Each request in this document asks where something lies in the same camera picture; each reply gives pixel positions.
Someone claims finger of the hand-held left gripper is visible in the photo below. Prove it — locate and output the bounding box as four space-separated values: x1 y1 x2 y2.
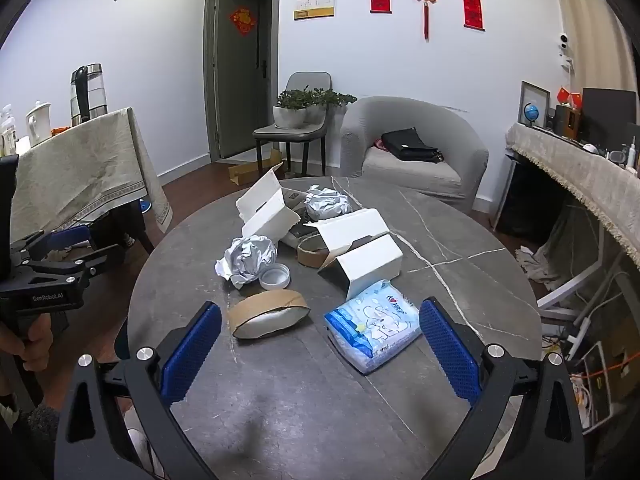
9 225 93 263
20 244 126 286

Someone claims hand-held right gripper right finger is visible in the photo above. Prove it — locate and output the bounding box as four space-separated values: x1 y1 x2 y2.
418 297 586 480

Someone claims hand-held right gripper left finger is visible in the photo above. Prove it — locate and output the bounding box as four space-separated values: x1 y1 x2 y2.
54 301 236 480

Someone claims white round plastic lid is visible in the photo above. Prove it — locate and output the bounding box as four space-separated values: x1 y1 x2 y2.
259 264 292 291

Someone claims silver foil ball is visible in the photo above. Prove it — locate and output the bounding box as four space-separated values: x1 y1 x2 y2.
216 235 278 290

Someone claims white paper box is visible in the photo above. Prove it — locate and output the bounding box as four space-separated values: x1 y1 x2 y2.
302 208 403 302
236 164 302 246

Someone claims white paper wad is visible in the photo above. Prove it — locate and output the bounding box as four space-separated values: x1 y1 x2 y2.
304 185 353 223

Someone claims person's left forearm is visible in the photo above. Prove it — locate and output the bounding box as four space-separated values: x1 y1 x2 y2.
0 375 63 480

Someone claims person's left hand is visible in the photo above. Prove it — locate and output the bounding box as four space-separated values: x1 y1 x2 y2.
0 312 55 377

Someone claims dark wooden table leg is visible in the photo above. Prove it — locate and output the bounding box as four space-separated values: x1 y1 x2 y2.
107 200 156 256

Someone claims beige patterned tablecloth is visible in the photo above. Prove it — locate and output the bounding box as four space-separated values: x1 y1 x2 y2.
10 106 173 246

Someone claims blue white tissue packet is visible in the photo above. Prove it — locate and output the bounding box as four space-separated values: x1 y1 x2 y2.
324 280 423 375

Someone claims white ceramic pitcher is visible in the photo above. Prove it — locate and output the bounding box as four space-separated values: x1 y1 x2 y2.
25 101 52 148

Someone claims white rag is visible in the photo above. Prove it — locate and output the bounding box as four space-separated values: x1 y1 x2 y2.
515 245 556 281

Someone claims steel electric kettle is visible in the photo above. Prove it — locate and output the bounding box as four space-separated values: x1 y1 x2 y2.
70 64 108 126

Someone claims brown cardboard tape core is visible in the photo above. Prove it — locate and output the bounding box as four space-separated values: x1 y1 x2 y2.
297 234 337 267

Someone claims flat cardboard box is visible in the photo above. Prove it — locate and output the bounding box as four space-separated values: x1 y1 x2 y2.
229 149 283 186

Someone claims grey printed carton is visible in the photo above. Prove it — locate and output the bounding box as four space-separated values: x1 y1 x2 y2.
280 187 313 213

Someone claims black leather bag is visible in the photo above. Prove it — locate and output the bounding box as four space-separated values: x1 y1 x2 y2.
381 127 445 163

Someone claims beige lace desk cloth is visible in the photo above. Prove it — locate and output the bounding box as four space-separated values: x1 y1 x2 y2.
506 122 640 246

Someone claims grey green door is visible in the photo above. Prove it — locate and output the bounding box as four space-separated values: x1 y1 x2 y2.
202 0 281 163

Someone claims grey upholstered armchair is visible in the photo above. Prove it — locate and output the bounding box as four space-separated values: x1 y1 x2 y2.
340 96 490 211

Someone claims potted plant white pot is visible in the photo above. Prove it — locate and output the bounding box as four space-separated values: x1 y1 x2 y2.
272 89 311 130
307 89 358 123

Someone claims brown wooden speaker box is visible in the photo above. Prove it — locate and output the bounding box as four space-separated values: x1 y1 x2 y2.
555 105 581 138

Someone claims grey dining chair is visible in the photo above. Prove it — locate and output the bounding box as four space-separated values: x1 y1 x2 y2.
253 72 333 176

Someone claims red diamond door sticker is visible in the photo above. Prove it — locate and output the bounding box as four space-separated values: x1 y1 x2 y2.
230 7 257 36

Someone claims black computer monitor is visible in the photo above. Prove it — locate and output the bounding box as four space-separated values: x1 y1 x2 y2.
582 87 638 151

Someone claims beige curtain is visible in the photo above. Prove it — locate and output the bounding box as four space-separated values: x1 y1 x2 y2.
555 0 640 126

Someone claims flattened brown cardboard ring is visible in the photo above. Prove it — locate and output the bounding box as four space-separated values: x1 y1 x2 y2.
227 288 310 340

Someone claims white desk frame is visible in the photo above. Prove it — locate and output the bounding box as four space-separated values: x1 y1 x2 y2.
537 235 633 321

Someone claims silver picture frame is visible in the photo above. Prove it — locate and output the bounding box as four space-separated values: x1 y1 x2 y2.
517 81 551 128

